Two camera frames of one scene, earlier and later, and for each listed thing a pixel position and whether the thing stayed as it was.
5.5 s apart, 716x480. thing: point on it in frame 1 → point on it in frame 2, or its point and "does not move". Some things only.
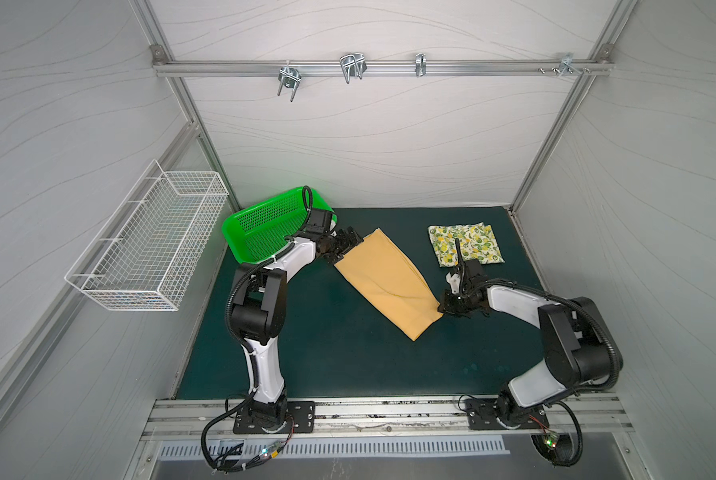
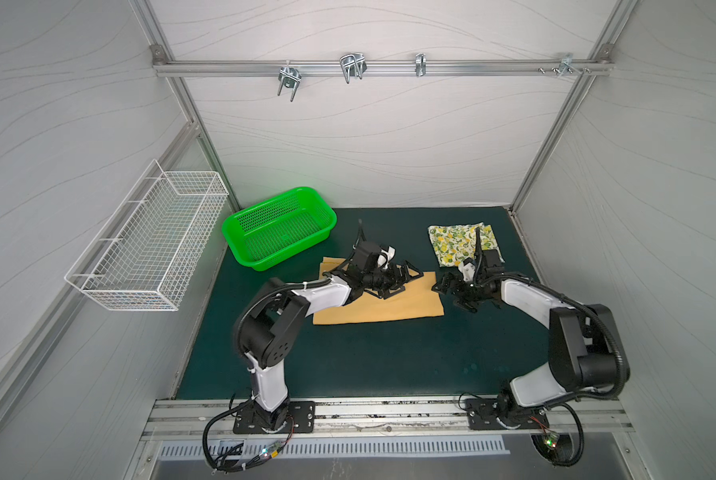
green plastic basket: (258, 233) does not move
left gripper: (346, 245) → (395, 283)
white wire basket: (146, 256) does not move
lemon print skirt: (476, 241) does not move
